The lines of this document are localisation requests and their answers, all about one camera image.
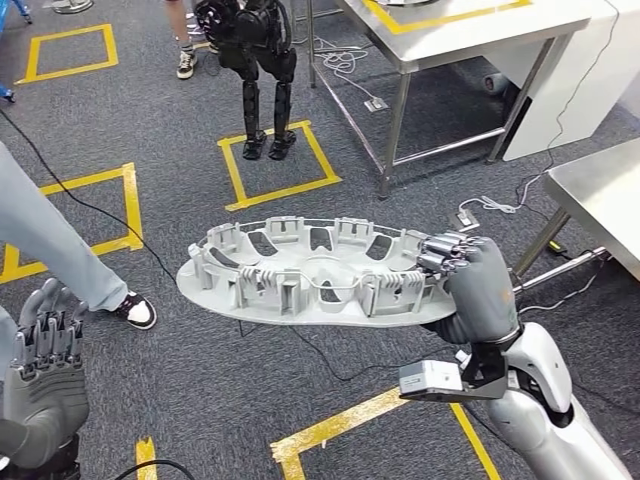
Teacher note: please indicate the person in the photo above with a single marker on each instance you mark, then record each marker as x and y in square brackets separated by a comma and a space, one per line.
[186, 63]
[50, 238]

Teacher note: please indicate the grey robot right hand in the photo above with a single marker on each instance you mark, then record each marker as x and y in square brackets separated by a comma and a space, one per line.
[480, 291]

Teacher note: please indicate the white desk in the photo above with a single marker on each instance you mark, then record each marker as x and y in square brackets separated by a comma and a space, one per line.
[575, 86]

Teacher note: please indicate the metal floor socket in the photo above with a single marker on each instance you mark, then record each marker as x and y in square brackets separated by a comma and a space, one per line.
[465, 220]
[376, 104]

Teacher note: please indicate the black humanoid robot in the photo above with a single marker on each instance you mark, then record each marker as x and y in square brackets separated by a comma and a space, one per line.
[250, 40]

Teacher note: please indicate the grey roll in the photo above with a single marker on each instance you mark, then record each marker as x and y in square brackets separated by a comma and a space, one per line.
[496, 84]

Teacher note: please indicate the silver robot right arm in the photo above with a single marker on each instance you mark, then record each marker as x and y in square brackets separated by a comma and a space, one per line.
[540, 371]

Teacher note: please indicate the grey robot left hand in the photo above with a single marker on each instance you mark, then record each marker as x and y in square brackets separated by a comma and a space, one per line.
[45, 404]

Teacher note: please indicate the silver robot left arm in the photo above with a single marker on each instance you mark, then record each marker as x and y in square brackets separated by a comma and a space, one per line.
[45, 467]

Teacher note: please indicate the small black yellow device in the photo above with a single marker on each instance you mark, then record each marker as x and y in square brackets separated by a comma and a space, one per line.
[555, 246]

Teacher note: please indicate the grey plastic wheel hubcap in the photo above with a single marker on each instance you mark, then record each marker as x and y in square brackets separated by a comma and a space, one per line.
[310, 311]

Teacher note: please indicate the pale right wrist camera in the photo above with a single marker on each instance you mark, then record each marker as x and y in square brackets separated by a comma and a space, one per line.
[430, 378]

